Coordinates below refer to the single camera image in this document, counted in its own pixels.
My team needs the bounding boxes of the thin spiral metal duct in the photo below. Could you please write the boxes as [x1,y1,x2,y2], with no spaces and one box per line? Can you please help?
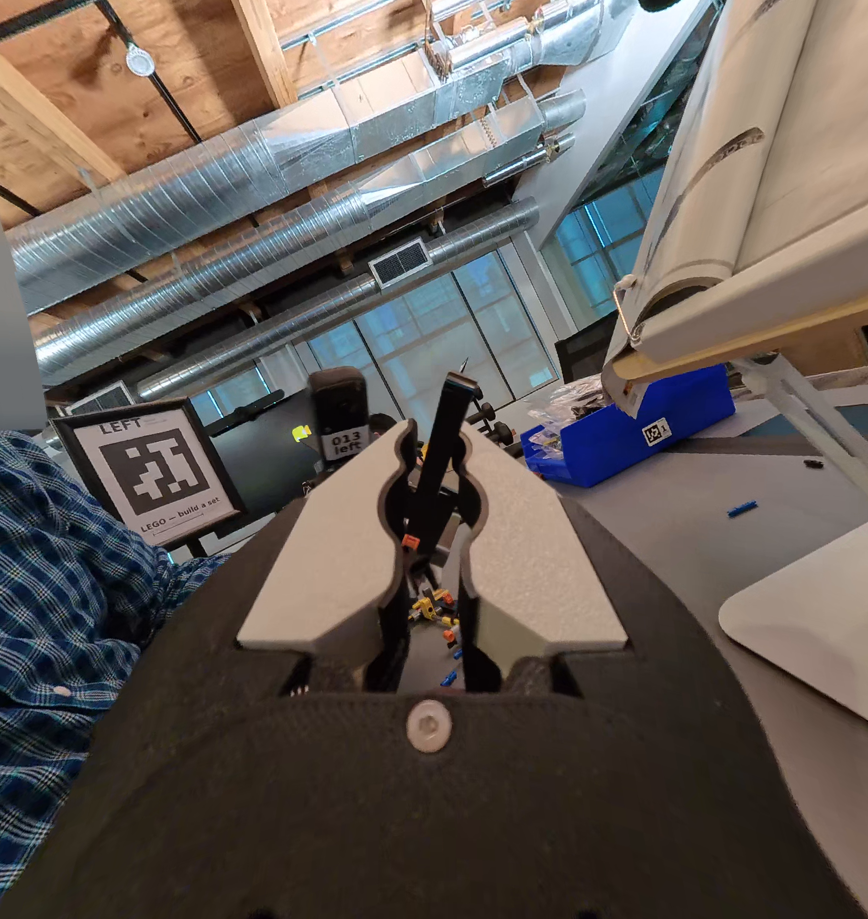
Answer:
[136,197,543,403]

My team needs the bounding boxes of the white book stand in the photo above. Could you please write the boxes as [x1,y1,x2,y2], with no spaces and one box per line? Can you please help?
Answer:
[602,237,868,737]

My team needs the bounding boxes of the multicolour lego chassis assembly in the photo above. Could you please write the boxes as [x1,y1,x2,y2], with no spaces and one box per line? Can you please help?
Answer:
[405,587,465,656]

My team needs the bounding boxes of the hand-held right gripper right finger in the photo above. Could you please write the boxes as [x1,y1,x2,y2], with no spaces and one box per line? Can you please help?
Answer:
[452,422,630,694]

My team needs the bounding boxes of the white vent grille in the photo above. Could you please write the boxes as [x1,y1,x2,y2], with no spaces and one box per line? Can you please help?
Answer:
[368,239,433,290]

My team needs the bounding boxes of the black office chair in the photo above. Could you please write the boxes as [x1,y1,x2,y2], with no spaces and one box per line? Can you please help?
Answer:
[555,325,616,386]

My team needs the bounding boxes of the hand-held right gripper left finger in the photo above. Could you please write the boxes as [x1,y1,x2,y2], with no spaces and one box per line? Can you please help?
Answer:
[236,418,418,690]

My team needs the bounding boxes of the glass window wall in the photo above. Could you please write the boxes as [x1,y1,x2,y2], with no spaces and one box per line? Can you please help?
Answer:
[549,0,725,338]

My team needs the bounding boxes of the wire page holder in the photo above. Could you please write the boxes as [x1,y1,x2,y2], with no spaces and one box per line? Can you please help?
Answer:
[612,276,645,347]

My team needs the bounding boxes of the black lego beam assembly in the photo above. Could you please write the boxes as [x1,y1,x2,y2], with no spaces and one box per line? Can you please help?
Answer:
[400,359,476,575]

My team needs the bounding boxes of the framed marker sign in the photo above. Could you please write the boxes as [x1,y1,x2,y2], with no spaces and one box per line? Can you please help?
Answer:
[52,398,246,557]

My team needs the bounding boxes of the large glass window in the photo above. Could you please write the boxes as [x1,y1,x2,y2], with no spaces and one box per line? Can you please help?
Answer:
[190,244,571,432]

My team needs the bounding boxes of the black dumbbell set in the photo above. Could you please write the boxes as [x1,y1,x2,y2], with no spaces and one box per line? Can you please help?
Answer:
[470,401,515,452]

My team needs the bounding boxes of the blue parts bin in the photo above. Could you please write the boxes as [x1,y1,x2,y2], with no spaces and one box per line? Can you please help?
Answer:
[520,362,736,489]

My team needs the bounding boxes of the plastic bag of lego pieces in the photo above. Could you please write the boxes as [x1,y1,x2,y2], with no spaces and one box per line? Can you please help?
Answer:
[531,381,618,442]

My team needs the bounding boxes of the blue plaid shirt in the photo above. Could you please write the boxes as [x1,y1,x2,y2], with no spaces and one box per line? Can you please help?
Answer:
[0,429,230,919]

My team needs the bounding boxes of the open instruction booklet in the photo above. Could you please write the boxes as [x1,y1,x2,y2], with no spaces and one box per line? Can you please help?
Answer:
[621,0,868,353]

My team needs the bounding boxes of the black ceiling conduit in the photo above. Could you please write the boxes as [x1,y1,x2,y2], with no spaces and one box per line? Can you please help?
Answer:
[0,0,205,145]

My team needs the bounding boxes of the black monitor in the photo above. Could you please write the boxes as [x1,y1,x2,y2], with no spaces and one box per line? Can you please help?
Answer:
[208,391,320,518]

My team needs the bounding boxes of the foil-wrapped ceiling ducts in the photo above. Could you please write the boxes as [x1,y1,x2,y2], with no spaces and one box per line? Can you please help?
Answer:
[279,0,636,94]

